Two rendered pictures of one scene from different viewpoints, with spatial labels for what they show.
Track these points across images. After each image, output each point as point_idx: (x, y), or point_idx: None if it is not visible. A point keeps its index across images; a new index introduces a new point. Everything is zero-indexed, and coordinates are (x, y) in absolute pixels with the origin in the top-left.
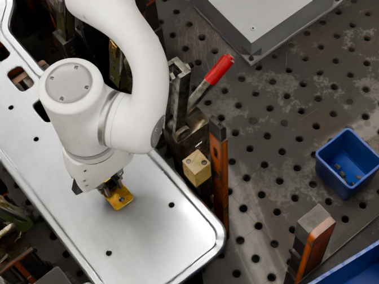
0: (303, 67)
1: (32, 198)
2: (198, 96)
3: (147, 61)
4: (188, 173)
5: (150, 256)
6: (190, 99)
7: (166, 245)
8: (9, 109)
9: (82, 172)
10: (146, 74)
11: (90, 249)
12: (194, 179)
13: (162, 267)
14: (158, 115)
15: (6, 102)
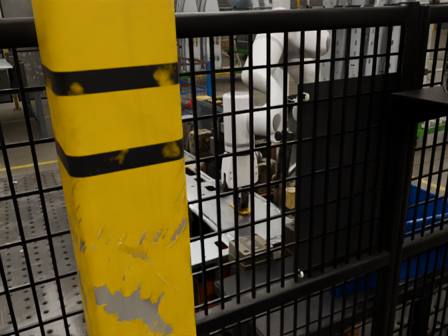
0: None
1: (195, 210)
2: (295, 165)
3: (276, 85)
4: (286, 199)
5: (259, 230)
6: (291, 167)
7: (270, 227)
8: (191, 187)
9: (231, 163)
10: (275, 89)
11: (224, 225)
12: (289, 199)
13: (266, 234)
14: (278, 111)
15: (191, 185)
